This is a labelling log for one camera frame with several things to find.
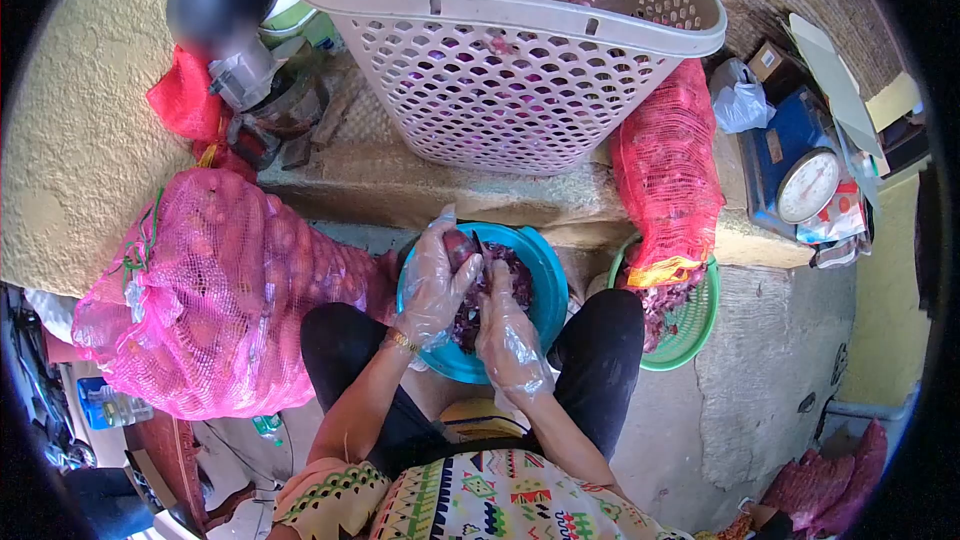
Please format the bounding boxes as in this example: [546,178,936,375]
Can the person's right hand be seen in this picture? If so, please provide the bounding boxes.
[475,260,557,411]

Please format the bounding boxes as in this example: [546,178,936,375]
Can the person's left hand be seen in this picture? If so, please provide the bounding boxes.
[388,205,486,353]

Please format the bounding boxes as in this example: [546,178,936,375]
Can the person's right fingers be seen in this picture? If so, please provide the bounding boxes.
[480,260,520,320]

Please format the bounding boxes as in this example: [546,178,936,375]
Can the person's left fingers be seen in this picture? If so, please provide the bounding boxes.
[416,205,459,271]

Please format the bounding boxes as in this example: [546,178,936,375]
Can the person's left thumb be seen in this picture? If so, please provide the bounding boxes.
[448,254,486,300]

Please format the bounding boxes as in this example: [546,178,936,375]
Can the purple onion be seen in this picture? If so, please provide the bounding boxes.
[442,228,478,276]

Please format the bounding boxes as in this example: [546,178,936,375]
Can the pile of purple onion peels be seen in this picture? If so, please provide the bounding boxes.
[450,240,536,354]

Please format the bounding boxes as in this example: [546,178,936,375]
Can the teal plastic bowl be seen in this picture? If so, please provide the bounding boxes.
[396,222,570,386]

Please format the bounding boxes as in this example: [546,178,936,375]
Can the person's legs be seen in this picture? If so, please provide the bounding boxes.
[300,288,647,483]

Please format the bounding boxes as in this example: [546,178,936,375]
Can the yellow low stool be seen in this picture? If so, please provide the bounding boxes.
[438,397,531,444]

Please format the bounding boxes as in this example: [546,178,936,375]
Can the load of purple onions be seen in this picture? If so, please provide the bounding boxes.
[360,15,639,166]

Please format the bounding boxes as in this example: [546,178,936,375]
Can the heap of pink onion peels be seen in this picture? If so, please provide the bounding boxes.
[626,268,708,354]

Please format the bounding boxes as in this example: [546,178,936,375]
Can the green plastic basket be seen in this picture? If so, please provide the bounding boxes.
[606,235,722,373]

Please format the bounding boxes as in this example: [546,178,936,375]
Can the red mesh onion sack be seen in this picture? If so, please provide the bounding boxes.
[608,57,728,291]

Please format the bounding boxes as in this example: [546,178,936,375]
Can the person's body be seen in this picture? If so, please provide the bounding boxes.
[266,447,696,540]

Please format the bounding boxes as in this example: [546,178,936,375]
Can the pink mesh onion sack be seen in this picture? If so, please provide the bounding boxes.
[70,168,400,422]

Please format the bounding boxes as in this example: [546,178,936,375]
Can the pale perforated plastic basket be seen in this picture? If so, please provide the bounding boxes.
[293,0,729,178]

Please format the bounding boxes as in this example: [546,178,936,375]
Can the crumpled red mesh bag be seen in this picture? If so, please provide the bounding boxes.
[145,45,258,183]

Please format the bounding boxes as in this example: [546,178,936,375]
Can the white plastic bag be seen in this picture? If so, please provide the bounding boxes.
[708,57,778,135]

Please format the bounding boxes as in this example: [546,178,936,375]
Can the blue weighing scale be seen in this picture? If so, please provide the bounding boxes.
[738,85,846,243]

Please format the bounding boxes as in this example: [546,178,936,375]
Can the red and white packet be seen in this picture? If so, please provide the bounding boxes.
[795,178,870,246]

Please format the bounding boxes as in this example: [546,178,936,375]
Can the brown cardboard box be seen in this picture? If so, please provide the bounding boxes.
[747,40,808,103]

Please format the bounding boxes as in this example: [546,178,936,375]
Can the clear plastic bottle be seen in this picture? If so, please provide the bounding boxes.
[75,376,156,431]

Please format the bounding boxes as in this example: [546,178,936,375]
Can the dark red mesh sacks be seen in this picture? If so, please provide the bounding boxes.
[760,419,891,538]

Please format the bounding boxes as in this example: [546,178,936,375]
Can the white flat board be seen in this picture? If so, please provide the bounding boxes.
[786,12,888,160]

